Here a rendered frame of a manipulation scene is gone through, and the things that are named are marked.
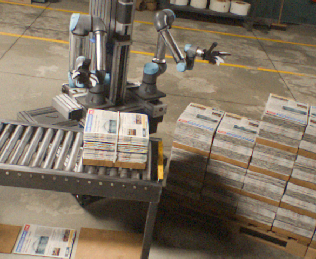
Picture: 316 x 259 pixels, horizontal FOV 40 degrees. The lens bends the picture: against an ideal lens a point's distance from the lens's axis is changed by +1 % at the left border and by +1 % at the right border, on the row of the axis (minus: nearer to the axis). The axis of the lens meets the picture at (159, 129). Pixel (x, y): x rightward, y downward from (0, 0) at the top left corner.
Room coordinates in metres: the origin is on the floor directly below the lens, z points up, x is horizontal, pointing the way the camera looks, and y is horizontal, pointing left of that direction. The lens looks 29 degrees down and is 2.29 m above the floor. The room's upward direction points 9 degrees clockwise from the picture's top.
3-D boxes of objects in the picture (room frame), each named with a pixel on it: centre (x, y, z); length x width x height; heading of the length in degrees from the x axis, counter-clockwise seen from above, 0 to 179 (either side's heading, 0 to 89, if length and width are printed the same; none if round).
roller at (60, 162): (2.24, 0.56, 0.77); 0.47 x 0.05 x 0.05; 5
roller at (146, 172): (2.29, 0.05, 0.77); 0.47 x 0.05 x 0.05; 5
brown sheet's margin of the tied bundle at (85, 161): (2.25, 0.36, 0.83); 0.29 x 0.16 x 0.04; 8
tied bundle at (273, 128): (2.81, -0.85, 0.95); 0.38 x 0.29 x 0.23; 165
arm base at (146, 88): (3.26, 0.15, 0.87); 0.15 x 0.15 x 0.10
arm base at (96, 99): (2.92, 0.52, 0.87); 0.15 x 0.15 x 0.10
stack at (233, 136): (2.84, -0.72, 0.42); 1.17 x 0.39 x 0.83; 75
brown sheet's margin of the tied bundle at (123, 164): (2.28, 0.15, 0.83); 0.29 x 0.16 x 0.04; 8
